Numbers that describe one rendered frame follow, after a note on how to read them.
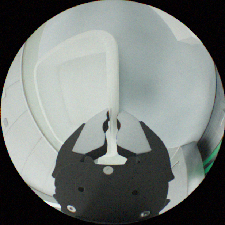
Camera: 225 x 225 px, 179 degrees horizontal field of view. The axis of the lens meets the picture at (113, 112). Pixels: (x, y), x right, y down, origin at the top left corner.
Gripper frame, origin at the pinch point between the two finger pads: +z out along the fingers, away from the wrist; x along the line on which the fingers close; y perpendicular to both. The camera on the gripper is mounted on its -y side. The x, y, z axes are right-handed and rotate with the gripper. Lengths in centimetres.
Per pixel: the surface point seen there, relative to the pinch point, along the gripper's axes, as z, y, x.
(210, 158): -16.5, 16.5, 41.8
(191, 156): -6.8, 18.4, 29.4
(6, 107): 17, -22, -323
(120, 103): 4.9, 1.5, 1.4
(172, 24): 1.2, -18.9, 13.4
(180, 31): -0.1, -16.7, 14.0
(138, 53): 4.4, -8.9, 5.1
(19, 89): 104, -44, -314
